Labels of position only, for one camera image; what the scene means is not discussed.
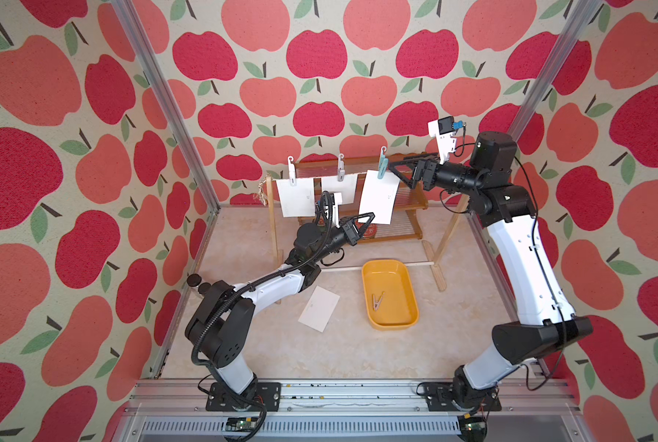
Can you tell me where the grey clothespin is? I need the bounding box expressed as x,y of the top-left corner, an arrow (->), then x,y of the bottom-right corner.
336,154 -> 346,182

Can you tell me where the yellow plastic tray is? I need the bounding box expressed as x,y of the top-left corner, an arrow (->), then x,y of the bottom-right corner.
361,259 -> 419,332

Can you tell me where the pink clothespin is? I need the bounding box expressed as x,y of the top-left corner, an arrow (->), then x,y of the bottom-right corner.
371,291 -> 385,311

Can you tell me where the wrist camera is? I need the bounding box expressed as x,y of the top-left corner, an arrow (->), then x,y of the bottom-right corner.
428,116 -> 465,164
319,191 -> 342,228

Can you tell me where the wooden shelf rack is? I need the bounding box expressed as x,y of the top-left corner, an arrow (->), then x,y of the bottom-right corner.
297,155 -> 428,242

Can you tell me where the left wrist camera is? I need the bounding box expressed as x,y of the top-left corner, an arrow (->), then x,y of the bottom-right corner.
319,191 -> 342,228

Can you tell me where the right aluminium frame post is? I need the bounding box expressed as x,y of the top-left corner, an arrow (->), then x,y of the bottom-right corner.
479,1 -> 609,155

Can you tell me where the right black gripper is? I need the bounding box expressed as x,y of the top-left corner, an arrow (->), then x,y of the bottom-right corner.
389,155 -> 480,202

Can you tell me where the white clothespin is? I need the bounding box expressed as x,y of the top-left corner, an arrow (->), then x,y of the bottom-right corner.
288,156 -> 297,186

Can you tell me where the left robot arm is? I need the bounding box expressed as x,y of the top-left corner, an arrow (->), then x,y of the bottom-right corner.
185,192 -> 375,411

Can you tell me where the red lid tin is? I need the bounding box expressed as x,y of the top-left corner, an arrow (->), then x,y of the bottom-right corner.
358,224 -> 378,239

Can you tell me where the teal clothespin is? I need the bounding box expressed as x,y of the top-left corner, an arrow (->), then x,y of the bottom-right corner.
377,145 -> 390,180

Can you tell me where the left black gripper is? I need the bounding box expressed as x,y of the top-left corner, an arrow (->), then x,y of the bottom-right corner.
309,213 -> 373,265

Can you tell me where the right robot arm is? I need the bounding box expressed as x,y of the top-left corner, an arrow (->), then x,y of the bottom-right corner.
388,132 -> 594,411

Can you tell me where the wooden string stand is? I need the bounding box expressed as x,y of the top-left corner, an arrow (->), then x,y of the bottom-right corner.
255,171 -> 486,292

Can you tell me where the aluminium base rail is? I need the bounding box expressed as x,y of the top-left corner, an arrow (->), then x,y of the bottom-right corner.
111,379 -> 594,441

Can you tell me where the left aluminium frame post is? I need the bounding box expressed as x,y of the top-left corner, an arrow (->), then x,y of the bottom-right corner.
110,0 -> 222,214

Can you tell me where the white postcard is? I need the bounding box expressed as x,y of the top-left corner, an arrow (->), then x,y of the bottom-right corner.
298,287 -> 341,333
360,171 -> 401,225
321,174 -> 358,206
277,178 -> 315,217

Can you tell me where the aluminium frame post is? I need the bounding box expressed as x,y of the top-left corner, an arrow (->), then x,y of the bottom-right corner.
479,1 -> 609,155
110,0 -> 222,214

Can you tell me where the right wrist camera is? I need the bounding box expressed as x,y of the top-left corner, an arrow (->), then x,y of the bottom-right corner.
428,116 -> 465,164

